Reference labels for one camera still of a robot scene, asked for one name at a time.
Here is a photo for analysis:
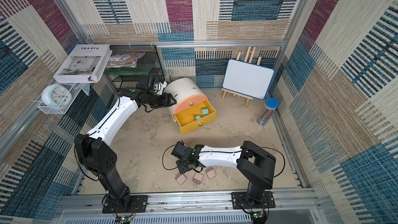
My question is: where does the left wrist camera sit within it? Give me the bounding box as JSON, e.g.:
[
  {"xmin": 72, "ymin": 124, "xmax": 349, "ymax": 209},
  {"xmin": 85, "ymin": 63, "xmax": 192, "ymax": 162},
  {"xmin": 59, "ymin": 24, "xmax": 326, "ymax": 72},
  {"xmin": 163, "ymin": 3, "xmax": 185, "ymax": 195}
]
[{"xmin": 136, "ymin": 75, "xmax": 167, "ymax": 95}]

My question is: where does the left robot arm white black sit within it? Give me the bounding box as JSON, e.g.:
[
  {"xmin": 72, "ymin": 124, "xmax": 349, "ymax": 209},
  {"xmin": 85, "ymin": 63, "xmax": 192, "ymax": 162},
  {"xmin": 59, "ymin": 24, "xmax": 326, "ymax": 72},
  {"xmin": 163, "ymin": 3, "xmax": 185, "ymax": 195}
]
[{"xmin": 74, "ymin": 89, "xmax": 176, "ymax": 213}]

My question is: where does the blue lid pencil canister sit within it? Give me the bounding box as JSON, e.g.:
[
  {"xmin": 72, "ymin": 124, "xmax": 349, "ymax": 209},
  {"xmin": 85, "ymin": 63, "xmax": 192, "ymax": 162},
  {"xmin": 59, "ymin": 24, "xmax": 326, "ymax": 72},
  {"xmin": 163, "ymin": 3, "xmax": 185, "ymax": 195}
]
[{"xmin": 257, "ymin": 97, "xmax": 279, "ymax": 126}]

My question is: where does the green plug cube one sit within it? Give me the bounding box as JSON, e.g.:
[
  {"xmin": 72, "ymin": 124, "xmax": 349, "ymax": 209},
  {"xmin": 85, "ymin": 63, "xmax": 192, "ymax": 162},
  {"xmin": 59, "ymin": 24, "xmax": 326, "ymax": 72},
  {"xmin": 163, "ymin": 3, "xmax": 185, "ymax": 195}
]
[{"xmin": 202, "ymin": 107, "xmax": 210, "ymax": 117}]

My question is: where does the pink top drawer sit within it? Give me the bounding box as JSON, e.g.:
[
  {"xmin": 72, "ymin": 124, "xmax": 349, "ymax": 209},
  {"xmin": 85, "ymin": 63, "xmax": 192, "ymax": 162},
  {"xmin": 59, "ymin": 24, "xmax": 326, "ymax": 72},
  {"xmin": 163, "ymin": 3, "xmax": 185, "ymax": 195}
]
[{"xmin": 171, "ymin": 94, "xmax": 207, "ymax": 115}]

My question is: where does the pink plug cube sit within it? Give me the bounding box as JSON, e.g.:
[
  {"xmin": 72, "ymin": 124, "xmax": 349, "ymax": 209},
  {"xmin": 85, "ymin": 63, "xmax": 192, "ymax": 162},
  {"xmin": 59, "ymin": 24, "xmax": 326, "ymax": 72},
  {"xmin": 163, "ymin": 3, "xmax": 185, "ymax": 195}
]
[
  {"xmin": 193, "ymin": 172, "xmax": 203, "ymax": 185},
  {"xmin": 175, "ymin": 174, "xmax": 187, "ymax": 185},
  {"xmin": 206, "ymin": 168, "xmax": 216, "ymax": 179}
]

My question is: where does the yellow drawer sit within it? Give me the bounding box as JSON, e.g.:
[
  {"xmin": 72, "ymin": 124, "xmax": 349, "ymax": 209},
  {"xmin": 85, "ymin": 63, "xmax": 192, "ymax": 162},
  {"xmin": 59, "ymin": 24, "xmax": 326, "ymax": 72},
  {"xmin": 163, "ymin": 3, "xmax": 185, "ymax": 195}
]
[{"xmin": 173, "ymin": 101, "xmax": 217, "ymax": 134}]

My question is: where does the colourful snack bag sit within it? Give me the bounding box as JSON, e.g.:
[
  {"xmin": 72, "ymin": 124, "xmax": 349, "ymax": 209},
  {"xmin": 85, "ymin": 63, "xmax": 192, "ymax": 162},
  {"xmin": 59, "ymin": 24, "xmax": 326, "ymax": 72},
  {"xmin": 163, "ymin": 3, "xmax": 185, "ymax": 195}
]
[{"xmin": 107, "ymin": 52, "xmax": 145, "ymax": 68}]

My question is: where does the black wire shelf rack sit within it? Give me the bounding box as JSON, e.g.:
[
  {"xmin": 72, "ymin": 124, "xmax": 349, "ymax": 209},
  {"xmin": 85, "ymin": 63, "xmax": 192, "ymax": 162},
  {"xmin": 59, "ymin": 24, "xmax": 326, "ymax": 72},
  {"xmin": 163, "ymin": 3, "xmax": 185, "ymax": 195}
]
[{"xmin": 104, "ymin": 45, "xmax": 165, "ymax": 91}]

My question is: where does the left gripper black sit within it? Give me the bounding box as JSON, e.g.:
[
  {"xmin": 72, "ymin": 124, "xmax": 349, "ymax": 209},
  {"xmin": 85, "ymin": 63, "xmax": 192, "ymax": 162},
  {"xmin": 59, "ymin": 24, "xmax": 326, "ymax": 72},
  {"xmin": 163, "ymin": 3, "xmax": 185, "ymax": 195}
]
[{"xmin": 146, "ymin": 92, "xmax": 177, "ymax": 108}]

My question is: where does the white round drawer cabinet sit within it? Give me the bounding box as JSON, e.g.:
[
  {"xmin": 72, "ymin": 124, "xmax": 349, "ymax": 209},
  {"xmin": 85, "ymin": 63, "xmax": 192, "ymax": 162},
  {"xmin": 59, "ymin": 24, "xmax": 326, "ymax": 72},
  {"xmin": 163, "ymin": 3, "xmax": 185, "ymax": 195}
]
[{"xmin": 164, "ymin": 78, "xmax": 204, "ymax": 122}]

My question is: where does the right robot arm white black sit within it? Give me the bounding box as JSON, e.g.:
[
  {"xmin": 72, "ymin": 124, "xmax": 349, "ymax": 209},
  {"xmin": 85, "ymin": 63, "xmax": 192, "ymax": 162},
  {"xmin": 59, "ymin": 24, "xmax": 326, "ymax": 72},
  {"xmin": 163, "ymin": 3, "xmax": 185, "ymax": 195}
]
[{"xmin": 171, "ymin": 141, "xmax": 276, "ymax": 211}]

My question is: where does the white alarm clock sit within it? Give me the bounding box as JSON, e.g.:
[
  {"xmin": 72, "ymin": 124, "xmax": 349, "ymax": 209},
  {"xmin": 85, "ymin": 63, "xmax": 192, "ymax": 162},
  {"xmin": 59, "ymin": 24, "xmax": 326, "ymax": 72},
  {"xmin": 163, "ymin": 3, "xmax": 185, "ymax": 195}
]
[{"xmin": 41, "ymin": 84, "xmax": 73, "ymax": 108}]

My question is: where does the white magazine book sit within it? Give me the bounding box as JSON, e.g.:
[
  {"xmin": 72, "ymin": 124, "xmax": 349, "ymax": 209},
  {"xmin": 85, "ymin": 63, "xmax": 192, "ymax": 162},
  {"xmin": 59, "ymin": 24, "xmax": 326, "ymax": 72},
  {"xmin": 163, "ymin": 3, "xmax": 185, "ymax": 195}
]
[{"xmin": 53, "ymin": 44, "xmax": 112, "ymax": 84}]

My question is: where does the white board on easel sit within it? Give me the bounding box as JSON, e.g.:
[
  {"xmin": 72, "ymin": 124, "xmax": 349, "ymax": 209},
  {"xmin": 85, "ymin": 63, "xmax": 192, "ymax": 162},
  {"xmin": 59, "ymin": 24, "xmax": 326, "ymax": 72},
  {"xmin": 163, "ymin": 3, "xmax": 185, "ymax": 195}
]
[{"xmin": 221, "ymin": 47, "xmax": 275, "ymax": 107}]

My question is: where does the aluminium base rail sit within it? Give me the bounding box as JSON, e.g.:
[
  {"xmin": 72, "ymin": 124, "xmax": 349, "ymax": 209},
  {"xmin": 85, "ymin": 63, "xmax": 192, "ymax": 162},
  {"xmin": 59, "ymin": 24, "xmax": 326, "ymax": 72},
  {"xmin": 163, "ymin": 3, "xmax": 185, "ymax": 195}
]
[{"xmin": 52, "ymin": 188, "xmax": 327, "ymax": 224}]

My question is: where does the white wire basket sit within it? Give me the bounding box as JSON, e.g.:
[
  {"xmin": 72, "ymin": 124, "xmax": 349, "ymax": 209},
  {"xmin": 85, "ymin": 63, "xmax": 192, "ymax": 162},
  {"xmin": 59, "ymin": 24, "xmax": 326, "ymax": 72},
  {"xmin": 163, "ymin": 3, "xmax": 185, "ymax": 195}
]
[{"xmin": 37, "ymin": 84, "xmax": 90, "ymax": 115}]

